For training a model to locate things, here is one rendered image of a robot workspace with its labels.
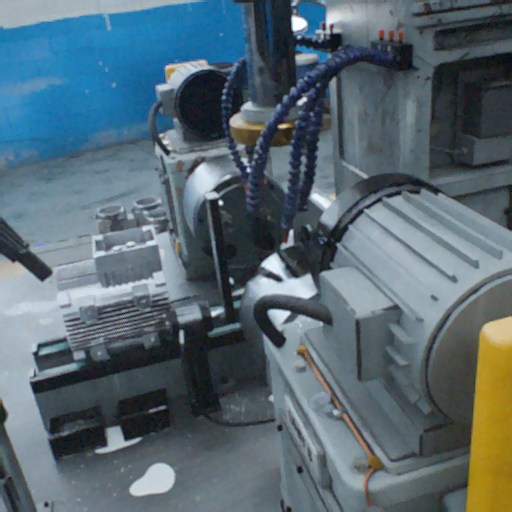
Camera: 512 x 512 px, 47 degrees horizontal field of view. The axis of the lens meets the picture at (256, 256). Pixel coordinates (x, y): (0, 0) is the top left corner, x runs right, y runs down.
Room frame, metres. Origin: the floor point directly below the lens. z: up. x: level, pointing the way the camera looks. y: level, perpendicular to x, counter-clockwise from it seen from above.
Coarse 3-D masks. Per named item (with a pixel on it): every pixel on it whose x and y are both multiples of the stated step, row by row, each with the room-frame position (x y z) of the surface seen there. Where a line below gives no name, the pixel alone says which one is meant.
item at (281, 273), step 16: (272, 256) 0.88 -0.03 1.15; (288, 256) 0.86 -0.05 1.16; (304, 256) 0.84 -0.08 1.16; (256, 272) 0.87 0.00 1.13; (272, 272) 0.84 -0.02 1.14; (288, 272) 0.81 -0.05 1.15; (304, 272) 0.79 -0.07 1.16; (256, 288) 0.83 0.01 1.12; (272, 288) 0.80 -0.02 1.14; (288, 288) 0.77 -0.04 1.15; (304, 288) 0.75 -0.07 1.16; (240, 304) 0.86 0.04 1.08; (240, 320) 0.86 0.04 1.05; (272, 320) 0.74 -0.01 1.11; (288, 320) 0.72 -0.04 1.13; (256, 336) 0.77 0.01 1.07; (256, 352) 0.76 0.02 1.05
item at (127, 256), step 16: (96, 240) 1.06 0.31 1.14; (112, 240) 1.08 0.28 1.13; (128, 240) 1.09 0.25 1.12; (144, 240) 1.09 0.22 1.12; (96, 256) 0.98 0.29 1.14; (112, 256) 0.98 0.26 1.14; (128, 256) 0.99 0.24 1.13; (144, 256) 1.00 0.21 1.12; (160, 256) 1.00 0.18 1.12; (112, 272) 0.98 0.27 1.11; (128, 272) 0.99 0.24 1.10; (144, 272) 0.99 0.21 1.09
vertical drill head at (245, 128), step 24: (288, 0) 1.09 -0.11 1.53; (264, 24) 1.07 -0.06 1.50; (288, 24) 1.08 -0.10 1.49; (264, 48) 1.07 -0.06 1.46; (288, 48) 1.08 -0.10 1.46; (264, 72) 1.07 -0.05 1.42; (288, 72) 1.08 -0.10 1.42; (264, 96) 1.07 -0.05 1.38; (240, 120) 1.10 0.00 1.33; (264, 120) 1.05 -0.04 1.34; (288, 120) 1.06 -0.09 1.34; (288, 144) 1.03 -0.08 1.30; (264, 192) 1.06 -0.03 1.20
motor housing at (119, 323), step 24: (72, 264) 1.04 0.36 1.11; (72, 288) 0.98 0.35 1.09; (96, 288) 0.98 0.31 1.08; (120, 288) 0.98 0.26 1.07; (72, 312) 0.94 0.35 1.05; (120, 312) 0.95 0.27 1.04; (144, 312) 0.96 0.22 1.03; (72, 336) 0.92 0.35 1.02; (96, 336) 0.93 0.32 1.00; (120, 336) 0.94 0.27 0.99
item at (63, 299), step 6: (156, 276) 0.98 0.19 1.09; (162, 276) 0.98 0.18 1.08; (156, 282) 0.97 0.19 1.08; (162, 282) 0.98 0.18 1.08; (60, 294) 0.95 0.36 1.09; (66, 294) 0.95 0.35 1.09; (60, 300) 0.94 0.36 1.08; (66, 300) 0.94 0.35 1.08; (60, 306) 0.93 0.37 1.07; (66, 306) 0.94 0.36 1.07; (168, 330) 0.98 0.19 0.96; (168, 336) 0.97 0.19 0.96; (78, 354) 0.94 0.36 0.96; (84, 354) 0.94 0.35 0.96; (78, 360) 0.94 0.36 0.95; (84, 360) 0.95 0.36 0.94
